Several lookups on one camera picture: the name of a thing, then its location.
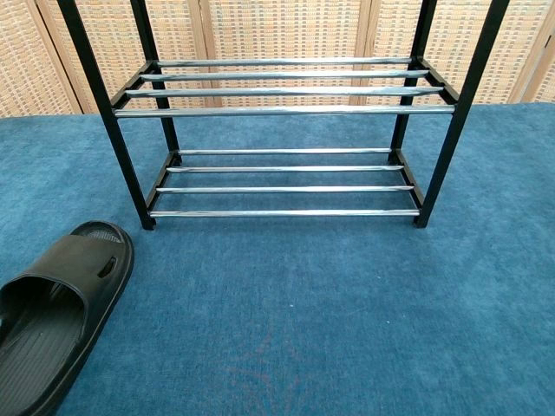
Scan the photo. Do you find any black rubber slide sandal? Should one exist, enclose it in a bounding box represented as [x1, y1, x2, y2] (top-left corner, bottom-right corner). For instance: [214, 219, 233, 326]
[0, 220, 135, 416]

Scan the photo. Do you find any black metal shoe rack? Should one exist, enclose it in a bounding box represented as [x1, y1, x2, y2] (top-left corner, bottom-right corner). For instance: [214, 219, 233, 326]
[56, 0, 511, 231]

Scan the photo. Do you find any blue fabric table cover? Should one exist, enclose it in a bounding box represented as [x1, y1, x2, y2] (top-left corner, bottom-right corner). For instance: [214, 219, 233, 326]
[0, 101, 555, 416]

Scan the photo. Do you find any woven rattan folding screen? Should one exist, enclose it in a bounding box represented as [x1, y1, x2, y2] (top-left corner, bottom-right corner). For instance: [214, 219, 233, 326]
[0, 0, 555, 119]

